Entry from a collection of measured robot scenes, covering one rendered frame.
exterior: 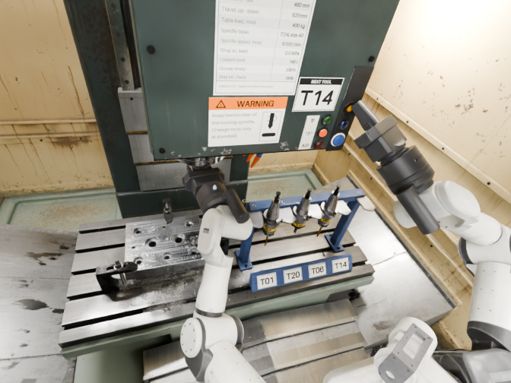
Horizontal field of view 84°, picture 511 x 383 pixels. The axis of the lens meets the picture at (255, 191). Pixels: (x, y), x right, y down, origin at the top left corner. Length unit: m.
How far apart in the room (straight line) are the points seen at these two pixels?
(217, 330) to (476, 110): 1.15
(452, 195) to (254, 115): 0.40
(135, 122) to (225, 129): 0.74
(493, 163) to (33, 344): 1.79
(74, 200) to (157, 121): 1.53
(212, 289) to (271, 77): 0.48
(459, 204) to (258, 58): 0.46
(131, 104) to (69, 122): 0.59
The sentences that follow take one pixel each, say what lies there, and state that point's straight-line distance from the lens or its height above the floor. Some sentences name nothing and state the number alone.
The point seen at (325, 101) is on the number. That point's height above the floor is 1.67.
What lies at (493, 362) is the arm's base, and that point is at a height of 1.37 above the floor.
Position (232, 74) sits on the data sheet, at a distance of 0.53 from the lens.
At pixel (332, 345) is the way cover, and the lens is 1.34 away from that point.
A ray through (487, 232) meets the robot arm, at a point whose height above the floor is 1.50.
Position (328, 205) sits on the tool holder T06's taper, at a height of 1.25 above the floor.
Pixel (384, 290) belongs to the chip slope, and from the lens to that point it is 1.52.
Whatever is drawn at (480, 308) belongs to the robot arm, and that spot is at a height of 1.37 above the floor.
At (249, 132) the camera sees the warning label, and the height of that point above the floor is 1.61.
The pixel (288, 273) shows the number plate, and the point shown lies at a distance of 1.17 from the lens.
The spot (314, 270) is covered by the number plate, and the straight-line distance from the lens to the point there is 1.21.
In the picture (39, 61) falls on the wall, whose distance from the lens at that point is 1.67.
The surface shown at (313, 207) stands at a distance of 1.04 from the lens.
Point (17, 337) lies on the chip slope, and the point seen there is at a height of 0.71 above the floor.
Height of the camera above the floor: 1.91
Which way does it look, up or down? 42 degrees down
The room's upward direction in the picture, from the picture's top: 10 degrees clockwise
